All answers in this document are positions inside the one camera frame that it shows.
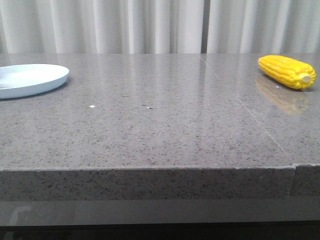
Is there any light blue round plate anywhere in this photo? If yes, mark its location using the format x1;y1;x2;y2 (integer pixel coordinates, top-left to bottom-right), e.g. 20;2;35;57
0;64;70;99

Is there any yellow corn cob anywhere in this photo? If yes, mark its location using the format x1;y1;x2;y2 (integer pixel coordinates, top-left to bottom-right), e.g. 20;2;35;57
258;55;317;90

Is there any white pleated curtain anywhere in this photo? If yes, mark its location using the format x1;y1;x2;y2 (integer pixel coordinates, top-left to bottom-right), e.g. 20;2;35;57
0;0;320;54

